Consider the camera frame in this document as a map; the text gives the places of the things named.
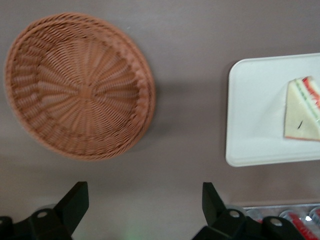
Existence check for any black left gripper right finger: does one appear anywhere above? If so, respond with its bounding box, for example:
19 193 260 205
199 181 248 240

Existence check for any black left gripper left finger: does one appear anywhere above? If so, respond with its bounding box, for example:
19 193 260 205
26 181 90 240

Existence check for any triangular sandwich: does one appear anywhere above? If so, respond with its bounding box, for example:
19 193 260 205
282 75 320 143

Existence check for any beige rectangular tray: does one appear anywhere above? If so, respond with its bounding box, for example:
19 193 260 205
224 52 320 168

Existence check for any round shallow wicker basket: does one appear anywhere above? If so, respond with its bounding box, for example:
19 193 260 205
3 12 157 162

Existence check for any clear acrylic bottle rack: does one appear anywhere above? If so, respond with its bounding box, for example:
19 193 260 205
241 203 320 240

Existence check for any red cola bottle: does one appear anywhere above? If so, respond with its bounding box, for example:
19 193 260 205
279 209 315 240

